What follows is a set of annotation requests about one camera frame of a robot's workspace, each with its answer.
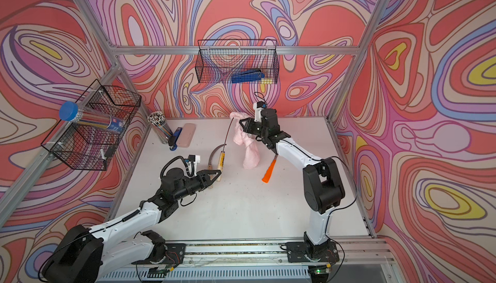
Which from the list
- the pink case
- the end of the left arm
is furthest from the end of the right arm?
the pink case

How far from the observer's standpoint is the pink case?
3.53ft

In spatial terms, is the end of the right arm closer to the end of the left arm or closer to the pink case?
the end of the left arm

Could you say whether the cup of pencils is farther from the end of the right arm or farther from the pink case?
the end of the right arm

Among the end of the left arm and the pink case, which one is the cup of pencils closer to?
the pink case

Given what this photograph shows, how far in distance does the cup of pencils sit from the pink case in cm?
5

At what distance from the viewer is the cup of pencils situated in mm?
976
